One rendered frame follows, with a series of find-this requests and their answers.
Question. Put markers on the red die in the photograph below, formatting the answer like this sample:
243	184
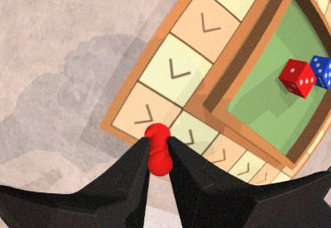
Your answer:
298	77

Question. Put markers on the red pawn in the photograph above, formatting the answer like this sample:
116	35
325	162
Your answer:
160	163

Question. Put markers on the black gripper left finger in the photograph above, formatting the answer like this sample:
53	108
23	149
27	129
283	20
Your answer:
116	199

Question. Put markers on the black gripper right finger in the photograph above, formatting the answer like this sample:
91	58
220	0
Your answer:
208	197

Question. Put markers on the blue die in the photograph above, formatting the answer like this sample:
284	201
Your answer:
321	67

